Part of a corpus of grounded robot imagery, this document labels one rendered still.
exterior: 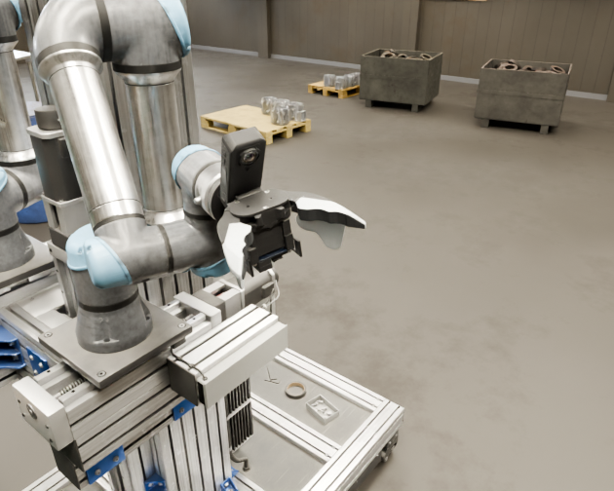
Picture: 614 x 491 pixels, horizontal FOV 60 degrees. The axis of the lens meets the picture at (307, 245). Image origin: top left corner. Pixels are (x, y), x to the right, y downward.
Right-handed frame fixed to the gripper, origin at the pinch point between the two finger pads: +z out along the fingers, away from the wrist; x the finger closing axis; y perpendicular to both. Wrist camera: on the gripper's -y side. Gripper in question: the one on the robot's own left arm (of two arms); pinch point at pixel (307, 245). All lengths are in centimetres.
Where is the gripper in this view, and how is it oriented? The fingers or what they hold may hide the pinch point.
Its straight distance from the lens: 55.0
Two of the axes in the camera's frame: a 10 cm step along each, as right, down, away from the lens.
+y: 1.2, 8.4, 5.2
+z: 5.1, 4.0, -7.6
